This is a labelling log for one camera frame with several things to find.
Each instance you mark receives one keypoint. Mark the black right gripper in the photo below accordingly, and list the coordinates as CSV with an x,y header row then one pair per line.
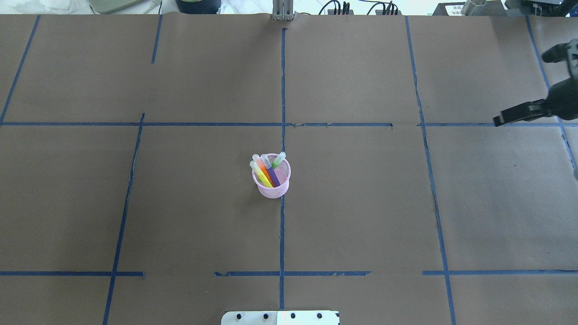
x,y
565,100

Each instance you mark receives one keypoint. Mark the green marker pen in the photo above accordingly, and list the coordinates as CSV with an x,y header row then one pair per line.
x,y
278,159

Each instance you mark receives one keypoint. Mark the purple marker pen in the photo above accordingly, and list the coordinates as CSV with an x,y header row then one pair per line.
x,y
270,171

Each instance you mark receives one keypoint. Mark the orange marker pen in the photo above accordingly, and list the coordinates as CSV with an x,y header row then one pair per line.
x,y
262,167

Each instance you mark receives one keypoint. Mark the yellow marker pen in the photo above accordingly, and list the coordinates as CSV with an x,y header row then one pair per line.
x,y
261,176

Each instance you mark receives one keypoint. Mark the pink mesh pen holder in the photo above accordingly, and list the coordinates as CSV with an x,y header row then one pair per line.
x,y
283,172

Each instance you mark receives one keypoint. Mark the metal cup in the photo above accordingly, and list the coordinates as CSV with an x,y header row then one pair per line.
x,y
473,7

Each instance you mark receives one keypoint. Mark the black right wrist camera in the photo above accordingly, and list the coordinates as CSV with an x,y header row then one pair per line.
x,y
564,52

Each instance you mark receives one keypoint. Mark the aluminium frame post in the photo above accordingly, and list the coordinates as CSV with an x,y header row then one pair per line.
x,y
283,10

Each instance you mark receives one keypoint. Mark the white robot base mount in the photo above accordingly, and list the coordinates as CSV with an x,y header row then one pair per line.
x,y
298,317

